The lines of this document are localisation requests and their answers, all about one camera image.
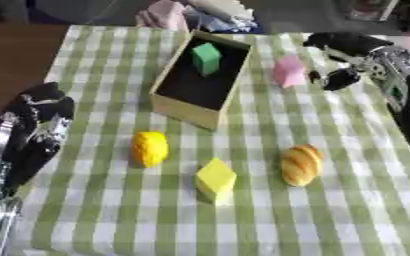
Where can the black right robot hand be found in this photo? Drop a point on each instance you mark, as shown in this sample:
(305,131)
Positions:
(348,45)

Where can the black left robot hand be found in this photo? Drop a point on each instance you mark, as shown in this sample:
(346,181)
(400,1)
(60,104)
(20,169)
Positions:
(33,110)

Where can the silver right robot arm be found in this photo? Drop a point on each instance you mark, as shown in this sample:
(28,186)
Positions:
(401,80)

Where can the tan cardboard box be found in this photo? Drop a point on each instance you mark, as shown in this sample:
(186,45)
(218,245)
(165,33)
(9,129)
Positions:
(200,81)

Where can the pink block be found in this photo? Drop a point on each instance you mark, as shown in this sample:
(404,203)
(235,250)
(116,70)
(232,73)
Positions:
(288,71)

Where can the yellow toy fruit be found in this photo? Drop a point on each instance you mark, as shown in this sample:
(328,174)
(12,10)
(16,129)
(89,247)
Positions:
(149,148)

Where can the white cloth bundle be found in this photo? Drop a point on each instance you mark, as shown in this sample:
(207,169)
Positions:
(226,15)

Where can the toy bread loaf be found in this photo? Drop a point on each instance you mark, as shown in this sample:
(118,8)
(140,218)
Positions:
(300,164)

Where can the green block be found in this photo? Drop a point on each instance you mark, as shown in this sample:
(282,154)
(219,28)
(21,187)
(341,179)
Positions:
(206,58)

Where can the pink bag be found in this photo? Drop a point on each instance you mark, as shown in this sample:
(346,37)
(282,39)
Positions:
(163,15)

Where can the yellow block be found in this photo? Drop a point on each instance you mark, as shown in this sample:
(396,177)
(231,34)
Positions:
(215,180)

